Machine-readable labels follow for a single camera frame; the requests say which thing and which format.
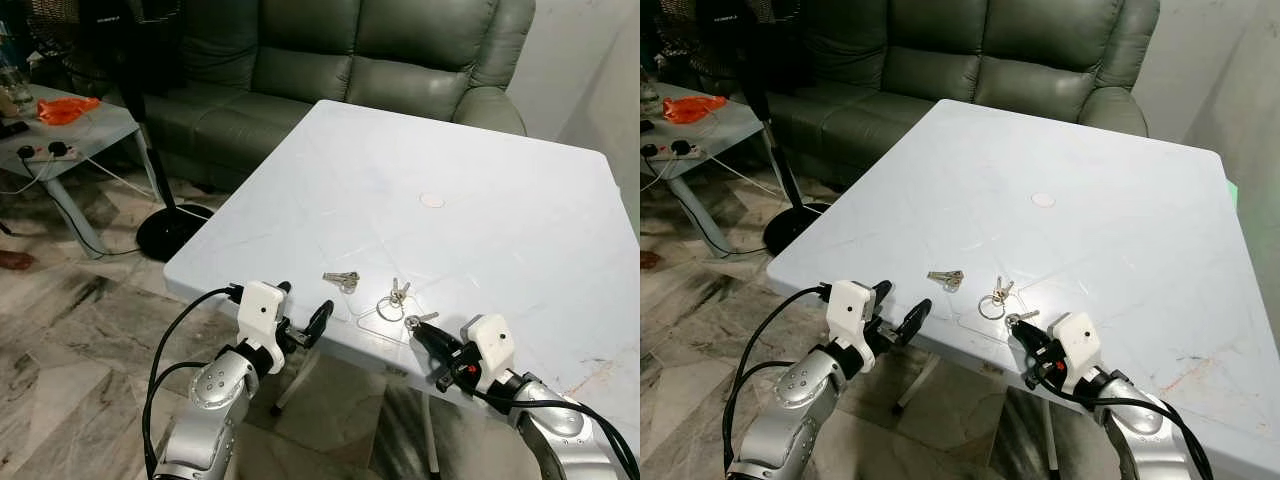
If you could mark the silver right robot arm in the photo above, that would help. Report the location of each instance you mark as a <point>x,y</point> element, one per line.
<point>1150,425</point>
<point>560,425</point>

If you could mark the silver key pair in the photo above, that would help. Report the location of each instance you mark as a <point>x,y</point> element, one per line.
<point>343,279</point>
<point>945,276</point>

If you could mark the white plastic folding table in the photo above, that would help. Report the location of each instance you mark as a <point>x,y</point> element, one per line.
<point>450,250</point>
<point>1100,250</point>

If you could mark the round white table cap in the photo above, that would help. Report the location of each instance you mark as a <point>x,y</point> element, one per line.
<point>1043,199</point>
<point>432,200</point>

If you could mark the reddish brown floor item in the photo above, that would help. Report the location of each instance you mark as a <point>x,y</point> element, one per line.
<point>650,259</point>
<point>12,260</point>

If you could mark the grey side table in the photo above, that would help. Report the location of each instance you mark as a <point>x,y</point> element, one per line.
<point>735,125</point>
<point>100,125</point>

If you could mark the white power strip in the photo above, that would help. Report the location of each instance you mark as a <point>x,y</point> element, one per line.
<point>666,154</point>
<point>42,156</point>

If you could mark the orange plastic bag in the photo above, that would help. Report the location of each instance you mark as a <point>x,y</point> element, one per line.
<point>693,108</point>
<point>68,110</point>

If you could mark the green leather sofa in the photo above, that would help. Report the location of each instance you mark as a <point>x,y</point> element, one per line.
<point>1000,40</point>
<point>400,40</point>

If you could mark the clear plastic bottle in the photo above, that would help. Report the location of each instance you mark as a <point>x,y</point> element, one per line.
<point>14,90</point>
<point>648,100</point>

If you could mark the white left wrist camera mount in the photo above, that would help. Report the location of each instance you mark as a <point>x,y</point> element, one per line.
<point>260,310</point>
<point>850,308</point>

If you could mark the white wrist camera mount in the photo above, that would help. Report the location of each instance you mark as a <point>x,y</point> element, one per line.
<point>492,345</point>
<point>260,310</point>
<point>1078,340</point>
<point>850,308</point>

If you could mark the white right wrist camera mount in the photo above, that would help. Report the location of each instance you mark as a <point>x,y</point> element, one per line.
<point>492,345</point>
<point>1078,340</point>

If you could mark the black pedestal fan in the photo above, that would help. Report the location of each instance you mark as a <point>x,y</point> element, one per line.
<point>795,230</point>
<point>175,232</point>

